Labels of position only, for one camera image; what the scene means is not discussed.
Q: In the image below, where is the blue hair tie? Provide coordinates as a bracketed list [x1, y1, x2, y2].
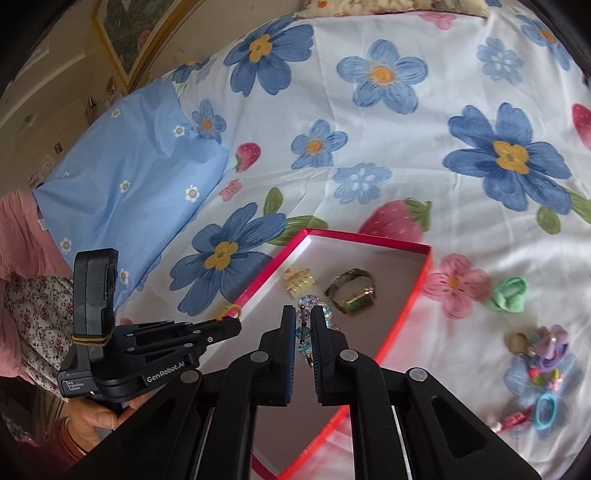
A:
[533, 391, 559, 432]

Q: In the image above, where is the purple hair bow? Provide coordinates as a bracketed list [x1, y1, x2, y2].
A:
[530, 324, 569, 373]

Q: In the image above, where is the blue beaded bracelet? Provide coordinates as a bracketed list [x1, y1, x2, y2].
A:
[294, 294, 341, 368]

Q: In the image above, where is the brown strap wristwatch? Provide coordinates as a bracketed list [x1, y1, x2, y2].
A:
[325, 268, 377, 316]

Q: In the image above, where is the floral white bed sheet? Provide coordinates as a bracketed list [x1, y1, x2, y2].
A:
[120, 1, 590, 479]

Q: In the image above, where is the framed picture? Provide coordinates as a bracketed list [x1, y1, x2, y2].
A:
[91, 0, 200, 93]

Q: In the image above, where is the red white shallow box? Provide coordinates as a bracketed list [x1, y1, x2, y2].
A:
[202, 228, 435, 480]

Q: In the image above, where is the gold ring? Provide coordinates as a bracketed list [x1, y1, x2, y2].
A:
[508, 331, 532, 357]

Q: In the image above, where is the green hair tie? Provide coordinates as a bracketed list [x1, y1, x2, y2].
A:
[483, 276, 529, 314]

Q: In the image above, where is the pink hair clip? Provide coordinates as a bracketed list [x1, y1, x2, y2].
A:
[491, 410, 533, 433]

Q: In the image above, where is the yellow translucent hair claw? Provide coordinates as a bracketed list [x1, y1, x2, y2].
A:
[283, 268, 315, 299]

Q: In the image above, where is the beige floral pillow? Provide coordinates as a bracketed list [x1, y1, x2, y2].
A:
[297, 0, 490, 18]

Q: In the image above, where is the light blue pillow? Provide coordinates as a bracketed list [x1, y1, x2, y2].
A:
[33, 79, 228, 307]

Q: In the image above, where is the left hand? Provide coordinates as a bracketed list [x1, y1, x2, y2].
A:
[66, 393, 153, 452]

